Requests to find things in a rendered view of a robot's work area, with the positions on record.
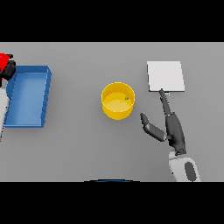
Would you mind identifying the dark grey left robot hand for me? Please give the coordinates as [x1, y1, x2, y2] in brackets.
[0, 53, 17, 88]

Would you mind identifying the yellow bowl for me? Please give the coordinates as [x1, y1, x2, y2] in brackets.
[101, 81, 136, 121]

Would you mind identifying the blue tray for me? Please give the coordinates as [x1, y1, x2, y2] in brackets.
[3, 65, 53, 129]

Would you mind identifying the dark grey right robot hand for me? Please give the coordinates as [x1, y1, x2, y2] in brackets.
[140, 88, 187, 157]

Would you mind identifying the red beaker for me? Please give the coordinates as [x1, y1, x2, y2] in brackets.
[0, 52, 11, 74]

